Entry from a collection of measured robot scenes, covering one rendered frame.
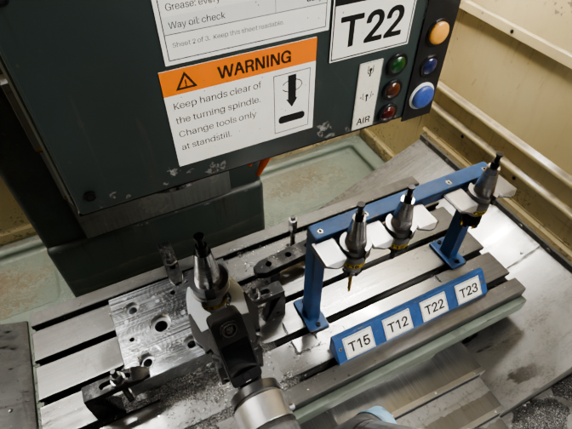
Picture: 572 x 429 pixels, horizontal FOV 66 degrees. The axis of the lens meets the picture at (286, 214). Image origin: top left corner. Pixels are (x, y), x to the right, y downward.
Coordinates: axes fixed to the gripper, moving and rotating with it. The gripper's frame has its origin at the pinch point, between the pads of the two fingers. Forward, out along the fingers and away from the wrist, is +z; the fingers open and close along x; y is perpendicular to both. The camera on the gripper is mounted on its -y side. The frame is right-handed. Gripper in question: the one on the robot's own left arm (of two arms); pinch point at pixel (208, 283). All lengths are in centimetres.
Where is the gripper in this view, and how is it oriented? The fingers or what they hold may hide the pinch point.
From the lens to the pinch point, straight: 74.6
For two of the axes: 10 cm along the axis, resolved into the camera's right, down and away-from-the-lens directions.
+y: 0.0, 6.7, 7.4
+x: 9.0, -3.2, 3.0
